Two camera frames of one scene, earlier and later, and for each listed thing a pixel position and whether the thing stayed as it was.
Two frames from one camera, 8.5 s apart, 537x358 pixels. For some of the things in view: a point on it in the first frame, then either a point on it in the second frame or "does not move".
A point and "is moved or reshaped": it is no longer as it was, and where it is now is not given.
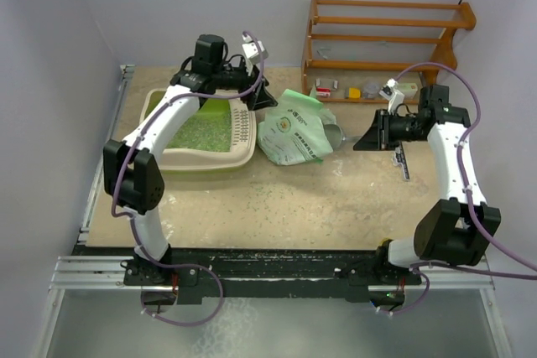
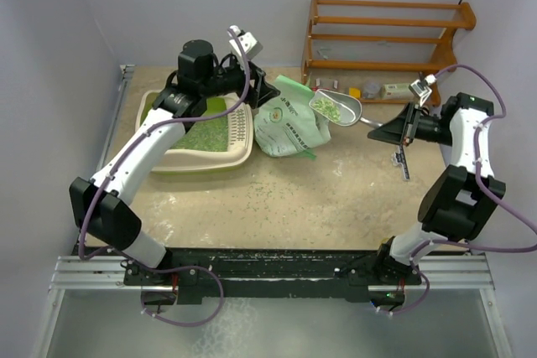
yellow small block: x=354 y=93 does not move
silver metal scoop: x=335 y=136 → x=339 y=108
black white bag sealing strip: x=399 y=158 does not move
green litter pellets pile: x=209 y=129 does not move
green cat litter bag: x=294 y=130 is moved or reshaped
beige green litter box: x=221 y=135 does not move
